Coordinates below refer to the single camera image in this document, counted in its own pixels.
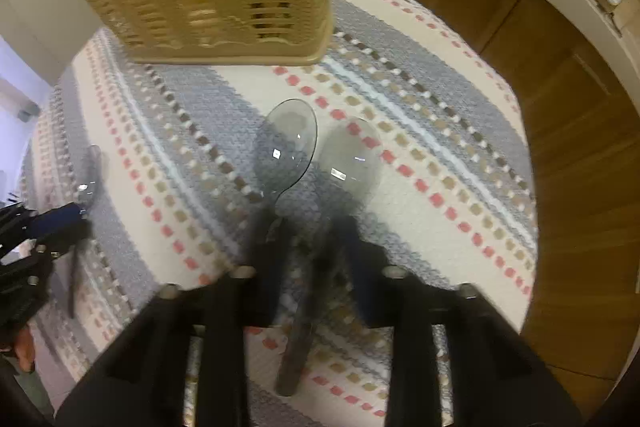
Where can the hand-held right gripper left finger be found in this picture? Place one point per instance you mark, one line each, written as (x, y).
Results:
(220, 332)

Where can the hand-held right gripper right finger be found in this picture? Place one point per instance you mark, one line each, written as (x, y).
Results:
(430, 347)

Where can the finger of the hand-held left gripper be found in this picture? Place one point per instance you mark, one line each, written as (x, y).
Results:
(70, 239)
(52, 219)

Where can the small dark spoon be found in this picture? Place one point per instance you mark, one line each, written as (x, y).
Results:
(82, 189)

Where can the person's left hand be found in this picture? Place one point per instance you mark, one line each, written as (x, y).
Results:
(24, 349)

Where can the striped woven tablecloth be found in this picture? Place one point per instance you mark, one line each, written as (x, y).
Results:
(425, 157)

